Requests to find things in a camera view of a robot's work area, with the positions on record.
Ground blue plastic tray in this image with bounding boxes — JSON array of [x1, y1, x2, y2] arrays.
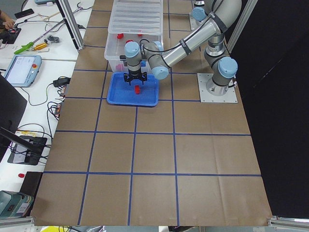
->
[[107, 72, 159, 107]]

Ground black phone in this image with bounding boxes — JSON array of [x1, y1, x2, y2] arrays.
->
[[14, 9, 34, 19]]

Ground clear plastic box lid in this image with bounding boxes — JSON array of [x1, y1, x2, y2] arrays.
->
[[108, 0, 163, 36]]

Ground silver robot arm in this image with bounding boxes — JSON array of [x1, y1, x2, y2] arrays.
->
[[123, 0, 242, 83], [192, 0, 210, 22]]

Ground person hand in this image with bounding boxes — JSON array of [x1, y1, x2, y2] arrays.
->
[[2, 19, 15, 29]]

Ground clear plastic storage box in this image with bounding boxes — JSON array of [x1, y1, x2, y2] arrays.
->
[[104, 33, 163, 72]]

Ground black monitor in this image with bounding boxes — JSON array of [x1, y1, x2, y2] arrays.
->
[[0, 76, 44, 158]]

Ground green handled reacher grabber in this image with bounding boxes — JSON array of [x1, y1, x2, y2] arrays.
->
[[14, 7, 84, 55]]

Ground black power adapter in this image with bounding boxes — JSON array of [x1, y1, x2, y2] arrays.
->
[[53, 77, 71, 87]]

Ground teach pendant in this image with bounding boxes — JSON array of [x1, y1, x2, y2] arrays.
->
[[4, 55, 42, 87]]

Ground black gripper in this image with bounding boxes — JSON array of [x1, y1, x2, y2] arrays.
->
[[123, 70, 147, 86]]

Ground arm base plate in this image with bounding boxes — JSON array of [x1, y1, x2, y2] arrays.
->
[[189, 13, 206, 31], [197, 73, 238, 103]]

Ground aluminium frame post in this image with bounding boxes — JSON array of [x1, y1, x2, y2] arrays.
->
[[56, 0, 84, 51]]

